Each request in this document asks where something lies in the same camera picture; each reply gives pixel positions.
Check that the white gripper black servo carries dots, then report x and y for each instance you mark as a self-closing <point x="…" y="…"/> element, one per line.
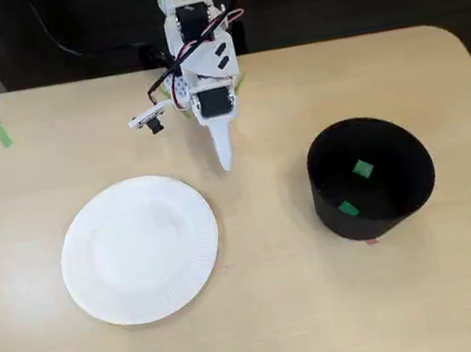
<point x="210" y="104"/>

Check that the green cube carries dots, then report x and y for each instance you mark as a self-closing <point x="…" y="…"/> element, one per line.
<point x="348" y="208"/>
<point x="363" y="169"/>

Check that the black round pot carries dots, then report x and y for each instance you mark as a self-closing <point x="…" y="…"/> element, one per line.
<point x="375" y="215"/>

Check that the white paper plate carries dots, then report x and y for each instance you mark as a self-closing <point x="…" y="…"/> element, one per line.
<point x="139" y="252"/>

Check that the pink tape piece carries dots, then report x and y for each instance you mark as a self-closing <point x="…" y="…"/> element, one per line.
<point x="372" y="242"/>

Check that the small wrist camera board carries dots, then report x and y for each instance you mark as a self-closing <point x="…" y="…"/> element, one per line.
<point x="150" y="117"/>

